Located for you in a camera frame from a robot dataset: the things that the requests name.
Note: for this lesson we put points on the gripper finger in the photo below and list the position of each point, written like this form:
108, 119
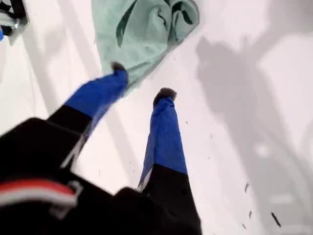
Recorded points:
97, 98
166, 147

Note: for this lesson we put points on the pale green T-shirt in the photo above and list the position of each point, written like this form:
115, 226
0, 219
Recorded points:
146, 44

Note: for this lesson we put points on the metal table clamp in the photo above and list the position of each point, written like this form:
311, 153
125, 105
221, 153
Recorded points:
19, 25

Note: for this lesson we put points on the short blue tape piece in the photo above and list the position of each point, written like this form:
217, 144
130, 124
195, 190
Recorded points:
1, 34

